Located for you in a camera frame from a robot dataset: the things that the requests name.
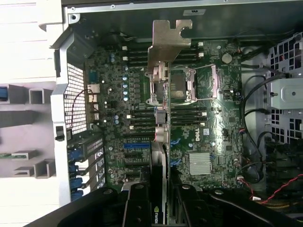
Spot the black expansion slot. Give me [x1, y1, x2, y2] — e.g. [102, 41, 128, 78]
[124, 132, 152, 139]
[125, 153, 150, 159]

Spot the grey parts rack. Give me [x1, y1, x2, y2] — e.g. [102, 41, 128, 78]
[0, 81, 57, 180]

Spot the black PC case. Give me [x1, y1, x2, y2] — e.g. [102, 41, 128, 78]
[48, 0, 303, 227]

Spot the thin black fan wire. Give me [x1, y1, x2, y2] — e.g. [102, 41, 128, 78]
[104, 32, 137, 42]

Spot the thin red black wire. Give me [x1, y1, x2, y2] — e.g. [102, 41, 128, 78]
[71, 89, 97, 130]

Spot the wire locking lever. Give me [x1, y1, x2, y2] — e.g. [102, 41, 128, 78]
[188, 64, 215, 71]
[196, 96, 221, 102]

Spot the blue slot cover tab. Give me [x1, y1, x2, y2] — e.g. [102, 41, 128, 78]
[71, 147, 83, 162]
[70, 177, 83, 190]

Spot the perforated metal drive cage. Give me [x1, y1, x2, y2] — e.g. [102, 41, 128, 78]
[266, 32, 303, 146]

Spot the black RAM slot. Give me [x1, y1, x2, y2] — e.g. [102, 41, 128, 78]
[129, 124, 206, 131]
[122, 44, 205, 51]
[126, 113, 209, 119]
[126, 50, 205, 56]
[126, 61, 205, 67]
[129, 119, 208, 125]
[122, 55, 205, 61]
[129, 108, 209, 114]

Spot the silver chipset heatsink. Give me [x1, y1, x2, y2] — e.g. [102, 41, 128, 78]
[188, 152, 212, 175]

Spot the blue expansion slot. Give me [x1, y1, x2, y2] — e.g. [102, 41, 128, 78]
[123, 138, 182, 151]

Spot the green motherboard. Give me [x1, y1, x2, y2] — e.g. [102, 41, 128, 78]
[84, 39, 243, 190]

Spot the metal socket cover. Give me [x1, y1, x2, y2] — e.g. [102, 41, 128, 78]
[196, 64, 221, 100]

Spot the CPU socket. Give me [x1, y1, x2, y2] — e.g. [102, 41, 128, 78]
[145, 66, 198, 105]

